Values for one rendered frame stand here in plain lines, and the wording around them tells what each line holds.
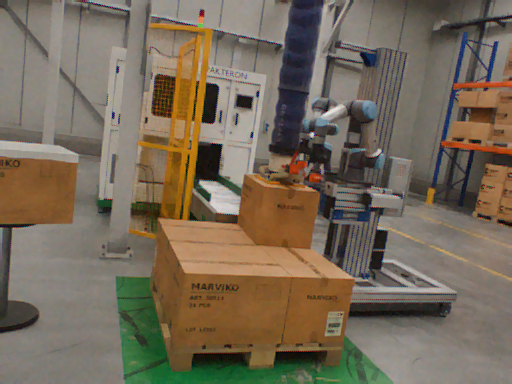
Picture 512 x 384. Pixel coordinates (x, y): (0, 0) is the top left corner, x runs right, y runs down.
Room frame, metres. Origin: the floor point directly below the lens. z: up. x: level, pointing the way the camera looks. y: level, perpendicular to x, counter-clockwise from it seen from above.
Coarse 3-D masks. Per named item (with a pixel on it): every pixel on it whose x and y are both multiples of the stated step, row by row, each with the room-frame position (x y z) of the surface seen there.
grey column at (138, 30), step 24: (144, 0) 4.08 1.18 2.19; (144, 24) 4.09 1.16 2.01; (144, 48) 4.07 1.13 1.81; (144, 72) 4.08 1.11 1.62; (120, 120) 4.07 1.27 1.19; (120, 144) 4.05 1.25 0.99; (120, 168) 4.06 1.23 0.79; (120, 192) 4.07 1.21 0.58; (120, 216) 4.07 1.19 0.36; (120, 240) 4.08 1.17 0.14
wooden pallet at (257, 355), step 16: (160, 304) 2.88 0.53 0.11; (160, 320) 2.81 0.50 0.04; (176, 352) 2.30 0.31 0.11; (192, 352) 2.33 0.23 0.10; (208, 352) 2.36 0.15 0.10; (224, 352) 2.39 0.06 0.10; (240, 352) 2.61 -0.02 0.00; (256, 352) 2.45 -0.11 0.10; (272, 352) 2.48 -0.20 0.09; (320, 352) 2.67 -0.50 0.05; (336, 352) 2.62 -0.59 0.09; (176, 368) 2.30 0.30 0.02
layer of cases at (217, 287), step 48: (192, 240) 2.94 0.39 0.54; (240, 240) 3.13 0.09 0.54; (192, 288) 2.32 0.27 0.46; (240, 288) 2.40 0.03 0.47; (288, 288) 2.50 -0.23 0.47; (336, 288) 2.60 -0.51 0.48; (192, 336) 2.33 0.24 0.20; (240, 336) 2.42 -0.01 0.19; (288, 336) 2.51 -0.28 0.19; (336, 336) 2.62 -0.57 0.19
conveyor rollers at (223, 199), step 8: (208, 184) 5.59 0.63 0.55; (216, 184) 5.67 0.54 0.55; (216, 192) 5.08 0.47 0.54; (224, 192) 5.13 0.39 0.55; (232, 192) 5.24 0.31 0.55; (216, 200) 4.60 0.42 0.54; (224, 200) 4.63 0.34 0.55; (232, 200) 4.68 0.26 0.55; (240, 200) 4.78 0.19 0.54; (216, 208) 4.15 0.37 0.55; (224, 208) 4.23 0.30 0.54; (232, 208) 4.26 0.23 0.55
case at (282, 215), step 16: (256, 192) 3.23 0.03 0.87; (272, 192) 3.09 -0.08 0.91; (288, 192) 3.12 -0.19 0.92; (304, 192) 3.15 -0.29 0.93; (240, 208) 3.60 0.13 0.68; (256, 208) 3.18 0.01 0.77; (272, 208) 3.09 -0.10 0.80; (288, 208) 3.12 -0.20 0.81; (304, 208) 3.16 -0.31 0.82; (240, 224) 3.54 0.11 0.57; (256, 224) 3.12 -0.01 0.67; (272, 224) 3.10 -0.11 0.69; (288, 224) 3.13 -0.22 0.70; (304, 224) 3.16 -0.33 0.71; (256, 240) 3.08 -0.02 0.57; (272, 240) 3.10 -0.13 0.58; (288, 240) 3.14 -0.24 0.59; (304, 240) 3.17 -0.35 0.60
